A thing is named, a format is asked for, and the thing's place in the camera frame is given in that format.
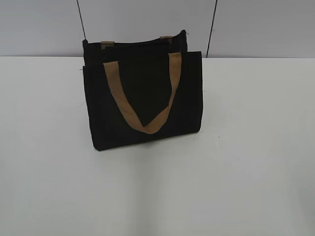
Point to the black canvas tote bag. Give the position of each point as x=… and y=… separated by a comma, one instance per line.
x=141, y=92

